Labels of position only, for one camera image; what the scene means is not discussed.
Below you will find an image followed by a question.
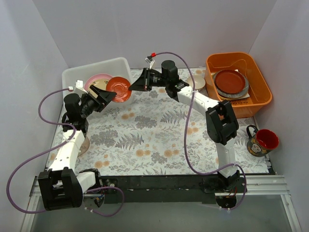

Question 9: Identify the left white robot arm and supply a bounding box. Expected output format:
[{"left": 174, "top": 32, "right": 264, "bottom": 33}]
[{"left": 38, "top": 86, "right": 116, "bottom": 211}]

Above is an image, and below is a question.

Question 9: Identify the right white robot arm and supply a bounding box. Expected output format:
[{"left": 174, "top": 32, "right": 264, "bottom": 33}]
[{"left": 129, "top": 60, "right": 240, "bottom": 192}]

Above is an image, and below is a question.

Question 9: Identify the small cream floral plate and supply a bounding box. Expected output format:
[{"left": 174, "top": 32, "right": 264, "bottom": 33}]
[{"left": 88, "top": 78, "right": 110, "bottom": 92}]

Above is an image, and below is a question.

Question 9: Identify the clear glass floral plate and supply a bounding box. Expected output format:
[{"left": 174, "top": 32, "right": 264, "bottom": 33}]
[{"left": 78, "top": 137, "right": 90, "bottom": 157}]

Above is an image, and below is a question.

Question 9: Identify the red plate in orange bin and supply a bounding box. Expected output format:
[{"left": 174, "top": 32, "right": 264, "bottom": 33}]
[{"left": 214, "top": 70, "right": 246, "bottom": 94}]

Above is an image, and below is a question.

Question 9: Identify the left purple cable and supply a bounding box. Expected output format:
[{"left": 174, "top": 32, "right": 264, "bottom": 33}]
[{"left": 6, "top": 87, "right": 125, "bottom": 217}]

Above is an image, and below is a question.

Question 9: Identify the white plastic bin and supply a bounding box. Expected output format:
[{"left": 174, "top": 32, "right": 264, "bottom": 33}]
[{"left": 62, "top": 57, "right": 133, "bottom": 96}]

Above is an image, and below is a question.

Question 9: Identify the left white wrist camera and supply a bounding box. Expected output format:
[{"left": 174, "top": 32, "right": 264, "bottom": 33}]
[{"left": 68, "top": 80, "right": 87, "bottom": 95}]

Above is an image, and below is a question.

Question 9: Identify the white ceramic bowl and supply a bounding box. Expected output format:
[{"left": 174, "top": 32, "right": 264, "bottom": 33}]
[{"left": 186, "top": 75, "right": 206, "bottom": 92}]

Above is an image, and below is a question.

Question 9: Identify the pink round plate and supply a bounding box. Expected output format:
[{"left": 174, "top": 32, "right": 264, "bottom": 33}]
[{"left": 84, "top": 73, "right": 112, "bottom": 90}]

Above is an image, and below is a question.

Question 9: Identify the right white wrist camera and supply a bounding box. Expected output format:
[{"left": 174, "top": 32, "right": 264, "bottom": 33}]
[{"left": 145, "top": 53, "right": 156, "bottom": 69}]

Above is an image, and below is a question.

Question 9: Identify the floral patterned table mat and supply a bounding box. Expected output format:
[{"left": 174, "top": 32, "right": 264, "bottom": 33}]
[{"left": 45, "top": 67, "right": 270, "bottom": 176}]

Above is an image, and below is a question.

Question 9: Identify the yellow plate in orange bin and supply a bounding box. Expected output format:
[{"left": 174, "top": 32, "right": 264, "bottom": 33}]
[{"left": 218, "top": 94, "right": 246, "bottom": 101}]

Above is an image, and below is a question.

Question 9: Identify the grey plate in orange bin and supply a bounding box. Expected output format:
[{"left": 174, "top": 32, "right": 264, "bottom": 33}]
[{"left": 212, "top": 70, "right": 249, "bottom": 98}]

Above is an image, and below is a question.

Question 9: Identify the purple cable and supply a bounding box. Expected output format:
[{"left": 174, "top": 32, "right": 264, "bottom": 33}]
[
  {"left": 6, "top": 87, "right": 125, "bottom": 217},
  {"left": 154, "top": 51, "right": 247, "bottom": 210}
]

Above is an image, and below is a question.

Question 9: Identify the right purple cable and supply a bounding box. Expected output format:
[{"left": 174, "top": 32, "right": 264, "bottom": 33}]
[{"left": 154, "top": 51, "right": 247, "bottom": 210}]

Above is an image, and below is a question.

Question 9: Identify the small red round plate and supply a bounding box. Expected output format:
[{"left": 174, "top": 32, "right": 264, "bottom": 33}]
[{"left": 106, "top": 76, "right": 132, "bottom": 103}]

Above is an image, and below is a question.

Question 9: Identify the red black skull mug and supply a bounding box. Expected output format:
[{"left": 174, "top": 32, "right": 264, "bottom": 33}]
[{"left": 246, "top": 125, "right": 280, "bottom": 157}]

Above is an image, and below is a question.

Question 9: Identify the orange plastic bin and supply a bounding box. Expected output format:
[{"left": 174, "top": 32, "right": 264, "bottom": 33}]
[{"left": 204, "top": 52, "right": 272, "bottom": 118}]

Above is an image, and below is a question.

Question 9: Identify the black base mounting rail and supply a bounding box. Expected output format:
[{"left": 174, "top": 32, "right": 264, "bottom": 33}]
[{"left": 74, "top": 174, "right": 249, "bottom": 206}]

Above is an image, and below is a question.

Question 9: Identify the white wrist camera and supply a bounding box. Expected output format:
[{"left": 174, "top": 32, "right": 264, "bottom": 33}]
[
  {"left": 145, "top": 53, "right": 156, "bottom": 69},
  {"left": 68, "top": 80, "right": 87, "bottom": 95}
]

